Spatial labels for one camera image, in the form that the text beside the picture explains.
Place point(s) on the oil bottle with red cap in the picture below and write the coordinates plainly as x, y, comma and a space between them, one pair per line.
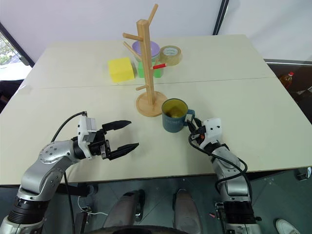
287, 80

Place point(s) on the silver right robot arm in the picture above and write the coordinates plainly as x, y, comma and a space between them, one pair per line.
234, 188

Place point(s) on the wooden mug tree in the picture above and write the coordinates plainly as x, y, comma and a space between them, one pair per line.
146, 73

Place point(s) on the white shoe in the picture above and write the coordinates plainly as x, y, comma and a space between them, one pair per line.
286, 226

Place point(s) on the black window frame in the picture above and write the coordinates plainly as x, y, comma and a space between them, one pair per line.
14, 42

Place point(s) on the purple bowl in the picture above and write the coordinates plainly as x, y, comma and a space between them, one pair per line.
153, 50

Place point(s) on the metal table clamp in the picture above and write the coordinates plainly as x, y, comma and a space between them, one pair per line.
304, 173

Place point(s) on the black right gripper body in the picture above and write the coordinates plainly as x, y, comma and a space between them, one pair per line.
199, 132

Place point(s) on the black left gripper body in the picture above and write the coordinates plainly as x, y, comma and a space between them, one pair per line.
97, 145

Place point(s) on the yellow cube block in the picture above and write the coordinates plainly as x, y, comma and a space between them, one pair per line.
120, 69

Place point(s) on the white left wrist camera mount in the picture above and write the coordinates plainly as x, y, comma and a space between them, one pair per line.
84, 129

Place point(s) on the dark upright pole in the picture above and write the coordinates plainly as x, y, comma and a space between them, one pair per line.
220, 17

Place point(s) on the dark rounded foot shape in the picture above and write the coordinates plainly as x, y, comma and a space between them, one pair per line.
124, 209
186, 212

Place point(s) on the blue mug with yellow inside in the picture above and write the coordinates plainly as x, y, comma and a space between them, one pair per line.
173, 123

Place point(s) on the red pen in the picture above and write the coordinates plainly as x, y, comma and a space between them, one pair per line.
159, 65

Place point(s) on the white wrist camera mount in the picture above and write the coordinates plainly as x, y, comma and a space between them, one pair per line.
213, 130
84, 129

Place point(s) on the green block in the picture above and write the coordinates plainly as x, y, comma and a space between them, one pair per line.
141, 70

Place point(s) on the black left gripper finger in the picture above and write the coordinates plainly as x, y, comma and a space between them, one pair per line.
124, 149
117, 124

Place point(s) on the brown packing tape roll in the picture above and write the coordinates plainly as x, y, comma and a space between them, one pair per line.
171, 57

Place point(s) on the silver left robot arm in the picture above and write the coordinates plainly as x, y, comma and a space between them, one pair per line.
48, 154

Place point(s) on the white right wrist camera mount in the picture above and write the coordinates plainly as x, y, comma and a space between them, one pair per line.
213, 130

